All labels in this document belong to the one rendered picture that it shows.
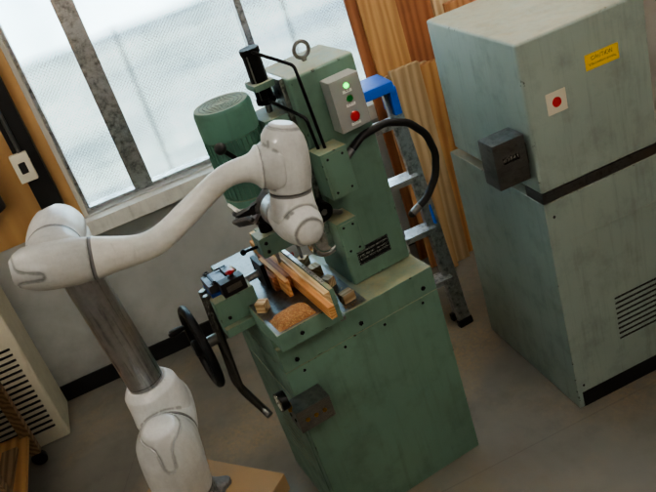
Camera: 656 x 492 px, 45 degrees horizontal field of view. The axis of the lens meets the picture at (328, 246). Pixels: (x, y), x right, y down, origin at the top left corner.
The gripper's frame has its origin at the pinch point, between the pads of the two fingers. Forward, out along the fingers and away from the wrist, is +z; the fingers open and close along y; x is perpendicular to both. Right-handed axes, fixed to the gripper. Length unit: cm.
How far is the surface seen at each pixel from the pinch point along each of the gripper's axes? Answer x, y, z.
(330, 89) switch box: -9.9, 35.7, 6.6
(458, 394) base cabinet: -113, -25, 2
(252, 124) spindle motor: 0.8, 15.7, 16.1
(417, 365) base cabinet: -90, -23, 2
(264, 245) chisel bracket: -25.5, -13.8, 20.0
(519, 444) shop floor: -143, -30, -9
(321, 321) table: -40.7, -22.8, -6.5
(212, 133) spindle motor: 9.1, 7.5, 17.9
